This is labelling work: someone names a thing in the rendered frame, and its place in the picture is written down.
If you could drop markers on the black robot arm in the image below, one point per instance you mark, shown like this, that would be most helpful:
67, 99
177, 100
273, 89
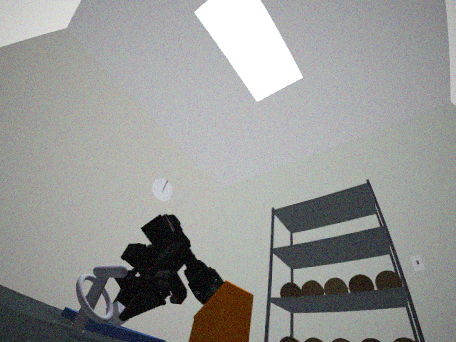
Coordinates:
165, 235

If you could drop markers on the silver metal loop with square tab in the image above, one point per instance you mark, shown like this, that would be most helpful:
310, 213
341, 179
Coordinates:
112, 311

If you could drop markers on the blue tray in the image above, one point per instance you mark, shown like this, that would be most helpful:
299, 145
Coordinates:
110, 330

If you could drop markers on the grey cylindrical bar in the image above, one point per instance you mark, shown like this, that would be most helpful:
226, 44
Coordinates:
102, 274

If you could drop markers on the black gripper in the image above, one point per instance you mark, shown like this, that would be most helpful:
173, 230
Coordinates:
146, 292

